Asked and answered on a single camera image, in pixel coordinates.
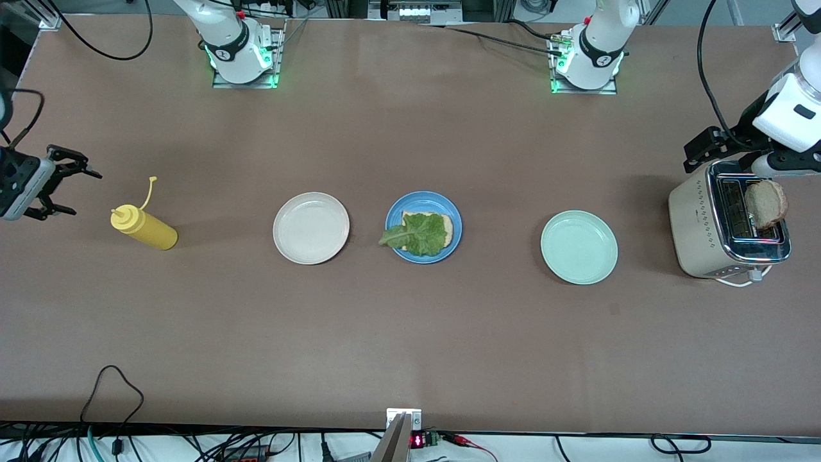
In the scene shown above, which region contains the grey slanted mount bar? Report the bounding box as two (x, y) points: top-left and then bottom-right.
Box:
(371, 413), (412, 462)

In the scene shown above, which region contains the black base supply cable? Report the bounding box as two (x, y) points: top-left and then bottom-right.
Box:
(417, 22), (568, 57)

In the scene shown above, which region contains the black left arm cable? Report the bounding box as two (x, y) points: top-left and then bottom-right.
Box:
(697, 0), (751, 147)

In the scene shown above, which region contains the white control box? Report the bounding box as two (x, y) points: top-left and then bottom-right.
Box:
(369, 0), (462, 23)

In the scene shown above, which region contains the cream round plate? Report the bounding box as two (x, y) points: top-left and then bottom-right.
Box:
(273, 192), (351, 265)

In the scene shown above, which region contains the cream chrome toaster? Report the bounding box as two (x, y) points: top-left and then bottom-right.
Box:
(668, 159), (792, 279)

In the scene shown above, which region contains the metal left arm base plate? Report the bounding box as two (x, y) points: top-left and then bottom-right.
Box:
(550, 32), (620, 96)

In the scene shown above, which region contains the small metal edge bracket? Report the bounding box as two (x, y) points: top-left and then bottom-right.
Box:
(386, 408), (423, 429)

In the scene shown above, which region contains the pale green round plate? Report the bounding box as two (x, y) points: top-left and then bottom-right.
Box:
(540, 211), (619, 286)

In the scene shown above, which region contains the round toasted bread slice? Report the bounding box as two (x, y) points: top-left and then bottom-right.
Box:
(744, 180), (788, 230)

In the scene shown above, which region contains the green lettuce leaf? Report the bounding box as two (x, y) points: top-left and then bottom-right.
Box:
(378, 212), (448, 257)

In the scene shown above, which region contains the black coiled cable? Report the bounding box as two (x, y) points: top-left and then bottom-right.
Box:
(650, 434), (713, 455)

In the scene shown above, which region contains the black looped thin cable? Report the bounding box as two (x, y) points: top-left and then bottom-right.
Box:
(80, 365), (145, 427)

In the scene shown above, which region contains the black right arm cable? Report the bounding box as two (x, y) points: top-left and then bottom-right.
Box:
(0, 0), (155, 151)

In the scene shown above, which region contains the black power strip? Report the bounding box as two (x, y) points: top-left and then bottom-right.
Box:
(221, 444), (273, 462)

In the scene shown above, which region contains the white toaster power cord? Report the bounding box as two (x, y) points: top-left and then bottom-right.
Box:
(714, 268), (772, 287)

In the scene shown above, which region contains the red clip wire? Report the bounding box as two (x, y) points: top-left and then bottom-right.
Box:
(449, 434), (498, 462)

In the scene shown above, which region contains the yellow squeeze bottle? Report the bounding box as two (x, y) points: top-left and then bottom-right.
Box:
(110, 176), (179, 251)

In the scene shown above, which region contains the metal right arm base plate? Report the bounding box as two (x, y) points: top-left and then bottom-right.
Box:
(212, 26), (287, 89)

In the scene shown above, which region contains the square toasted bread slice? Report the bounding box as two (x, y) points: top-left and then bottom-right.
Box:
(402, 212), (455, 248)

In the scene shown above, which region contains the blue round plate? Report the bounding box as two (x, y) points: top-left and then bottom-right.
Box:
(385, 191), (463, 264)

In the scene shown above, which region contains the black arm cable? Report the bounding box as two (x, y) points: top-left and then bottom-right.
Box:
(0, 0), (155, 151)
(697, 0), (751, 147)

